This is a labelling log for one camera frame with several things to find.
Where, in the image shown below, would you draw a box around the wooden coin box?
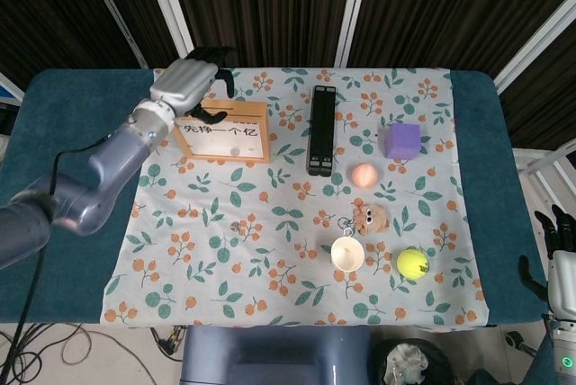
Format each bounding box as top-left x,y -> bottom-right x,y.
172,97 -> 272,165

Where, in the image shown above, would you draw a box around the black trash bin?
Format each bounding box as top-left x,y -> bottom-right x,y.
371,338 -> 456,385

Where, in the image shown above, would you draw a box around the white paper cup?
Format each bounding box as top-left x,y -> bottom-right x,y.
330,236 -> 365,272

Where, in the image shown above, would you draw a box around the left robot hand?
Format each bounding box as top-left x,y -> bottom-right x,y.
149,46 -> 238,124

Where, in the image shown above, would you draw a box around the brown plush toy keychain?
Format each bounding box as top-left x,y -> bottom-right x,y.
337,202 -> 390,237

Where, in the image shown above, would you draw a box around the floor cable bundle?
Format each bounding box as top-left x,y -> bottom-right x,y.
0,321 -> 109,385

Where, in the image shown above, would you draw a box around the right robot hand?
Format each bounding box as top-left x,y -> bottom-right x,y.
517,203 -> 576,314

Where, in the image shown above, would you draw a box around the white partition post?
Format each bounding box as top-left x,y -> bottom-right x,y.
492,0 -> 576,94
334,0 -> 375,69
139,0 -> 201,69

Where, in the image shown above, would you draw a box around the thin grey partition post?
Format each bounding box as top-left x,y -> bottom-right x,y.
76,0 -> 149,69

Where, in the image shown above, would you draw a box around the peach coloured ball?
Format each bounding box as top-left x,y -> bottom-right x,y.
351,163 -> 378,188

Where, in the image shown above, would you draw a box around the floral printed tablecloth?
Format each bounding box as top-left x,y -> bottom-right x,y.
99,67 -> 490,327

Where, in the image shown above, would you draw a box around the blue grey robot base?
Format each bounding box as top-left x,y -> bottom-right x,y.
179,325 -> 374,385

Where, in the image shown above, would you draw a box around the dark slatted partition panel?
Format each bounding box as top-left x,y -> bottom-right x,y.
348,0 -> 576,152
0,0 -> 185,89
164,0 -> 361,69

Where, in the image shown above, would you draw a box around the teal table cover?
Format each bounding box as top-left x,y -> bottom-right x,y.
0,68 -> 536,326

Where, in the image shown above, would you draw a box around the black power plugs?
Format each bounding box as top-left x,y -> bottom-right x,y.
150,325 -> 186,362

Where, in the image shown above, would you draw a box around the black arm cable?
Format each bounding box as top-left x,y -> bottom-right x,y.
7,132 -> 113,385

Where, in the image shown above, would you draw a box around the white metal frame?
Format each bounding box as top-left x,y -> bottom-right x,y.
512,139 -> 576,179

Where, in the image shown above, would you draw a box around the white blue board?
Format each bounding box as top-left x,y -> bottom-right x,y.
0,70 -> 26,110

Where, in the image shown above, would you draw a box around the purple foam cube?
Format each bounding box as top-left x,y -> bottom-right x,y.
382,122 -> 422,161

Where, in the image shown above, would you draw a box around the black rectangular bar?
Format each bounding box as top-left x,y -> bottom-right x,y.
306,85 -> 338,176

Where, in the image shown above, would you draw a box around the yellow tennis ball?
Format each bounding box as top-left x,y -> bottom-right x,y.
396,247 -> 430,279

